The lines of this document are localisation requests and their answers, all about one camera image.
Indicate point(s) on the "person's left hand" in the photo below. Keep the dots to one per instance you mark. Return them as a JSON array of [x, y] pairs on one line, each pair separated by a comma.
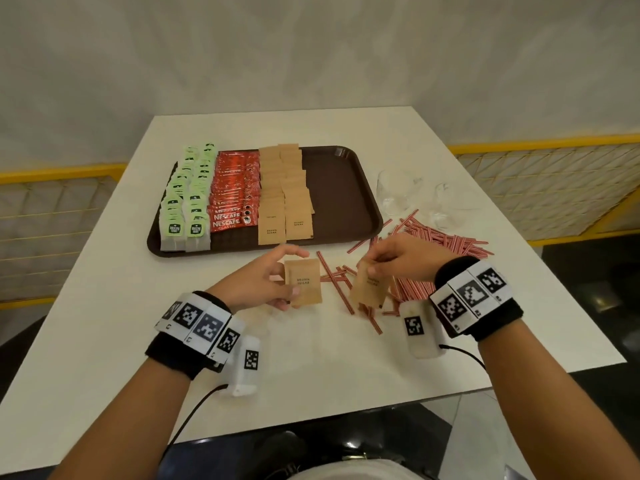
[[250, 287]]

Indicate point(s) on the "person's right hand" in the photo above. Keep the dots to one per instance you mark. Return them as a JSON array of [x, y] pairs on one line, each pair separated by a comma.
[[415, 259]]

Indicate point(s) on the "pile of pink stirrer sticks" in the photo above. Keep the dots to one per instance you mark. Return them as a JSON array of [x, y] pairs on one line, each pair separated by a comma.
[[450, 239]]

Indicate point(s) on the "square brown sugar packet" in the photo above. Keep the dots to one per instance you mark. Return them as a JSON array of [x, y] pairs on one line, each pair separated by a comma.
[[305, 282], [370, 289]]

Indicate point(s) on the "clear glass cups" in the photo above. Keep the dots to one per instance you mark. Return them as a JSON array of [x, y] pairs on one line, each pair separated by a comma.
[[400, 187]]

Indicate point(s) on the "neat rows of sugar packets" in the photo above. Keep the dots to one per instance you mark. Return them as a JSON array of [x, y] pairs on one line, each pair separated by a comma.
[[285, 194]]

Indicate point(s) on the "brown plastic tray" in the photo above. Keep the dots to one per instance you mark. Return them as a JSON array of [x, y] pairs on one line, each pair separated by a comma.
[[340, 194]]

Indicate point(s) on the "row of red Nescafe sachets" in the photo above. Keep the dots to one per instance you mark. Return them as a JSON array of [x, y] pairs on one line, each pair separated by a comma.
[[235, 184]]

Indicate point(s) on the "neat rows of tea bags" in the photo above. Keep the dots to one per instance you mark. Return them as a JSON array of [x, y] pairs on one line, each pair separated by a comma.
[[187, 194]]

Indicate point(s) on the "person's right forearm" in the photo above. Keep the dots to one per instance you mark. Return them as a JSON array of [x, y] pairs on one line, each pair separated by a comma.
[[550, 409]]

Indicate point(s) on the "person's white clothing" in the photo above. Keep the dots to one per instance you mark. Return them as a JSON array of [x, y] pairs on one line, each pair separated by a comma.
[[360, 472]]

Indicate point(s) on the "left wristband with marker tiles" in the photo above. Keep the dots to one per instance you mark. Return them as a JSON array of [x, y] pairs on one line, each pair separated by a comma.
[[200, 324]]

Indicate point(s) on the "wristband with marker tiles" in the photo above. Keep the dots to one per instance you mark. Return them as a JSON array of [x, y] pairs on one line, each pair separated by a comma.
[[200, 324], [472, 294]]

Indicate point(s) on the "right wristband with marker tiles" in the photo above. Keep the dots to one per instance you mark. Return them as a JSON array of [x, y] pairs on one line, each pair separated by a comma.
[[472, 294]]

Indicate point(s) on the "marker cube on right wrist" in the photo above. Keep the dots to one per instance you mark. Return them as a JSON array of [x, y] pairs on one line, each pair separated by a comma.
[[420, 329]]

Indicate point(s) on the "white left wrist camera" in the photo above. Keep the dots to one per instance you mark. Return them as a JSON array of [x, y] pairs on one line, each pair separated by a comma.
[[245, 364]]

